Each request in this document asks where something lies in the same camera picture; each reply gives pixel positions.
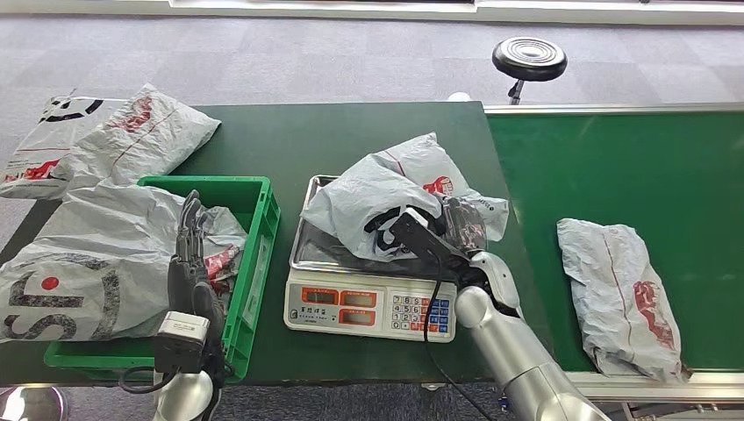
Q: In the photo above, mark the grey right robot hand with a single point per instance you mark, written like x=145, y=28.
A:
x=465, y=226

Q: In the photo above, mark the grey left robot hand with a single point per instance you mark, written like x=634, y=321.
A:
x=189, y=285

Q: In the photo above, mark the white parcel red black print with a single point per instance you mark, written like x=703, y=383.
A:
x=360, y=197

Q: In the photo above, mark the grey parcel with large letters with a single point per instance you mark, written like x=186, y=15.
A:
x=87, y=232

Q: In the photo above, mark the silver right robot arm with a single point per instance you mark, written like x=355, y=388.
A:
x=511, y=348

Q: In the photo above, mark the crumpled grey parcel red print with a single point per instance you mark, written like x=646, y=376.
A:
x=145, y=136

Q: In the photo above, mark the green conveyor belt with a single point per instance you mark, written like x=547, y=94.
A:
x=628, y=162

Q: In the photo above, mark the green plastic crate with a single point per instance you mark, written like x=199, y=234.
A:
x=232, y=194

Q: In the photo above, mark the small white round object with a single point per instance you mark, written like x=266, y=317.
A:
x=460, y=97

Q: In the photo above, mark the white scale with steel tray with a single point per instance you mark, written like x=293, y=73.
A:
x=325, y=302

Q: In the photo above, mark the black round stool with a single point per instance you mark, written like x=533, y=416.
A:
x=530, y=58

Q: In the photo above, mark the chrome round base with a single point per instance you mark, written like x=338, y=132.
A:
x=29, y=407

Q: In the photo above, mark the flat white bag black arc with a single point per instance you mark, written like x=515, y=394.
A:
x=40, y=139

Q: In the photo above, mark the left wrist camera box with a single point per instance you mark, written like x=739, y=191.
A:
x=180, y=348

